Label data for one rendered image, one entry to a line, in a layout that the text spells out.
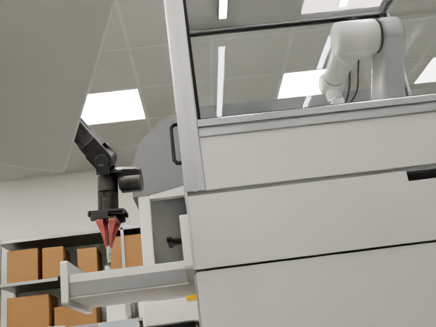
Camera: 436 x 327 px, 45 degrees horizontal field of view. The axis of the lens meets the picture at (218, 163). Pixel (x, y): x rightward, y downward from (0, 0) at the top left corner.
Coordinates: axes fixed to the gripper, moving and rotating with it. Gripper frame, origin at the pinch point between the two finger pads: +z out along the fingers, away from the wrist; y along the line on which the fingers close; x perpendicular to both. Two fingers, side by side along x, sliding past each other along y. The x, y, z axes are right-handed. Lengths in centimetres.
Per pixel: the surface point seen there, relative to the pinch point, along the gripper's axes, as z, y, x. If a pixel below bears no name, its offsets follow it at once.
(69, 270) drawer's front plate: 7.1, 8.5, 7.2
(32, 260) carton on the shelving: -67, 160, -376
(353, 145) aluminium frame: -6, -58, 47
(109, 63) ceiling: -178, 43, -205
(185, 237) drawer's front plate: 8.0, -24.1, 39.9
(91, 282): 10.8, 2.7, 8.0
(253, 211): 6, -38, 48
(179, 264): 8.0, -19.6, 6.6
